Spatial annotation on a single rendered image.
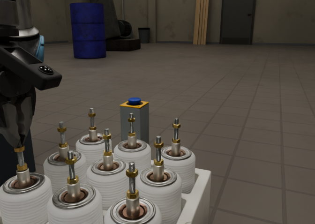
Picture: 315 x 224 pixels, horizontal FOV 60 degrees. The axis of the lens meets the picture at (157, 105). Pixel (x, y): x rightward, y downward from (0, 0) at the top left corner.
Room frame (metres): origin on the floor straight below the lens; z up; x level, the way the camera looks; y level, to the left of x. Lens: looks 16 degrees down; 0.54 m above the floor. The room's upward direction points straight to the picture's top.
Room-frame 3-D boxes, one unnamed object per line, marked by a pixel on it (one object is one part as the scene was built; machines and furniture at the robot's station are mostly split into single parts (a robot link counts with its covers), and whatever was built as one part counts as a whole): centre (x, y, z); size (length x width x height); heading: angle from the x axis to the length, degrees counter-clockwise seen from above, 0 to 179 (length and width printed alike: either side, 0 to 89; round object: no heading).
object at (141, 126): (0.84, 0.07, 0.16); 0.07 x 0.07 x 0.31; 69
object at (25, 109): (0.50, 0.27, 0.38); 0.06 x 0.03 x 0.09; 72
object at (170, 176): (0.50, 0.00, 0.25); 0.08 x 0.08 x 0.01
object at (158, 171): (0.50, 0.00, 0.26); 0.02 x 0.02 x 0.03
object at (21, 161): (0.48, 0.26, 0.30); 0.01 x 0.01 x 0.08
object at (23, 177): (0.47, 0.26, 0.26); 0.02 x 0.02 x 0.03
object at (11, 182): (0.47, 0.26, 0.25); 0.08 x 0.08 x 0.01
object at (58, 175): (0.58, 0.22, 0.16); 0.10 x 0.10 x 0.18
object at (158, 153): (0.50, 0.00, 0.30); 0.01 x 0.01 x 0.08
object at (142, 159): (0.65, 0.07, 0.16); 0.10 x 0.10 x 0.18
